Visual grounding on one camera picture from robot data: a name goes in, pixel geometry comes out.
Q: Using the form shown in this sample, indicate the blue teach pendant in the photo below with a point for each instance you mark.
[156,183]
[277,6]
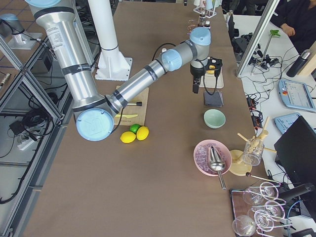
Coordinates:
[285,121]
[295,95]

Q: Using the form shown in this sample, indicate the grey folded cloth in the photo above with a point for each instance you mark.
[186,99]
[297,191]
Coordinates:
[214,100]

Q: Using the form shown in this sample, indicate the yellow lemon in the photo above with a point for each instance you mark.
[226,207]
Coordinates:
[142,133]
[128,137]

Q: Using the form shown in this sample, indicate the wine glass rack tray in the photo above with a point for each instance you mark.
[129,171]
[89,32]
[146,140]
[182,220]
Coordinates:
[258,210]

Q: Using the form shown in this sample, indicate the green lime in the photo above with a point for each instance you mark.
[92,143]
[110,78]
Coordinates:
[134,128]

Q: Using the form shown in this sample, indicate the yellow lemon near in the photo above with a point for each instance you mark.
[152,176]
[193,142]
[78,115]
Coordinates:
[128,137]

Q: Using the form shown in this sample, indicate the tea bottle front rack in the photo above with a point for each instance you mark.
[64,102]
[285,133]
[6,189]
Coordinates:
[207,24]

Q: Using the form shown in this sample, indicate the black thermos bottle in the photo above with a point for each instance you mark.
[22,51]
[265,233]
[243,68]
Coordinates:
[299,63]

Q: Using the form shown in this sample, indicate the yellow lemon far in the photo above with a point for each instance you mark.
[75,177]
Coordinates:
[142,133]

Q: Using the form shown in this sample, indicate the steel muddler black tip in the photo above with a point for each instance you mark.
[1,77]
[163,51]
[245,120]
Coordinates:
[139,103]

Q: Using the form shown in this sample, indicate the yellow plastic knife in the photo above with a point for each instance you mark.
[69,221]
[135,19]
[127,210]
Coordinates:
[126,115]

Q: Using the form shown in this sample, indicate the black laptop monitor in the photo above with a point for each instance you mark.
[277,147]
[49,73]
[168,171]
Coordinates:
[296,152]

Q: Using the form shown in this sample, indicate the tea bottle back rack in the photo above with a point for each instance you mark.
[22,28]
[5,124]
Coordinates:
[201,19]

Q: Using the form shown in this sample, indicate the seated person dark clothes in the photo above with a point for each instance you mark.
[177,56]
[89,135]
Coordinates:
[297,19]

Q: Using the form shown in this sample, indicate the aluminium frame post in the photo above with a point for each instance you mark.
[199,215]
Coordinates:
[261,26]

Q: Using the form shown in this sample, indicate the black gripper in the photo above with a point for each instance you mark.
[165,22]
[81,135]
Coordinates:
[197,71]

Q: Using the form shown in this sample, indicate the wooden cup tree stand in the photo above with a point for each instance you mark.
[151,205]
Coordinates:
[238,167]

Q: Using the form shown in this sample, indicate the pink ice bowl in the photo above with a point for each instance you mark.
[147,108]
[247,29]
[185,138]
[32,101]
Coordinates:
[201,154]

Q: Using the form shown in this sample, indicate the cream rabbit tray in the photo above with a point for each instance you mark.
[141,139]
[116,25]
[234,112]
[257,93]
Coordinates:
[210,81]

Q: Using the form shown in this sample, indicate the clear glass mug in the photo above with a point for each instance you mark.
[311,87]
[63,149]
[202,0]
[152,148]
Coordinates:
[253,151]

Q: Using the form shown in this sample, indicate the copper wire bottle rack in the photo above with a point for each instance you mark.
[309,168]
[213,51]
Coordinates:
[192,24]

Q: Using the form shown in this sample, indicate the tea bottle rack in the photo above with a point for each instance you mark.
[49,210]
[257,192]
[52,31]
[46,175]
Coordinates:
[207,24]
[201,19]

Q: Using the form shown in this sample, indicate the metal ice scoop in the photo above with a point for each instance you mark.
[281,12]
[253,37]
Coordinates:
[217,165]

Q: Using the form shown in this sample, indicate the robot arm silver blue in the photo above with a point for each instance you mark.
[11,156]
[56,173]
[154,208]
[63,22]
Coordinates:
[94,113]

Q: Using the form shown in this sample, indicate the white mug rack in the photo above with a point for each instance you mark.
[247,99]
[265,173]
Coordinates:
[208,7]

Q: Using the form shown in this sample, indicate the mint green bowl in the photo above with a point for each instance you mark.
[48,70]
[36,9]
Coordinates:
[214,118]

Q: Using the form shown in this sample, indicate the bamboo cutting board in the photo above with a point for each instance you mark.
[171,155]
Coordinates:
[140,110]

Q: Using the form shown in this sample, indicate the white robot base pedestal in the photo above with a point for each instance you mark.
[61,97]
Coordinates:
[112,64]

